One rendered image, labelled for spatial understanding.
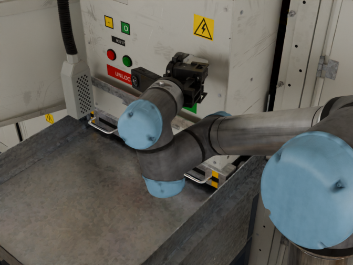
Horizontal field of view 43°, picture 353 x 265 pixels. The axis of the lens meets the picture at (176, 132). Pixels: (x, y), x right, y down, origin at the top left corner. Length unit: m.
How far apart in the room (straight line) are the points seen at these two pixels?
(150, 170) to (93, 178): 0.51
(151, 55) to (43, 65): 0.49
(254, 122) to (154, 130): 0.17
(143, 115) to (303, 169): 0.34
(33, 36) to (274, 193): 1.12
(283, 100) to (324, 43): 0.20
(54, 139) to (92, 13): 0.42
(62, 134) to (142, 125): 0.74
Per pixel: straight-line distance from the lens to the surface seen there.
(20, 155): 1.40
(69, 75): 1.29
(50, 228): 1.21
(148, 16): 1.14
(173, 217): 1.19
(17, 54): 1.52
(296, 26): 1.15
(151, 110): 0.77
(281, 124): 0.72
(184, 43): 1.09
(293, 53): 1.17
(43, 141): 1.43
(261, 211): 1.51
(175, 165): 0.83
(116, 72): 1.31
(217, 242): 1.31
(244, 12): 1.02
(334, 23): 1.08
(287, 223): 0.54
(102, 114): 1.43
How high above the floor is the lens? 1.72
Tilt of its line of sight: 37 degrees down
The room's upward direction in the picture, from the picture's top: straight up
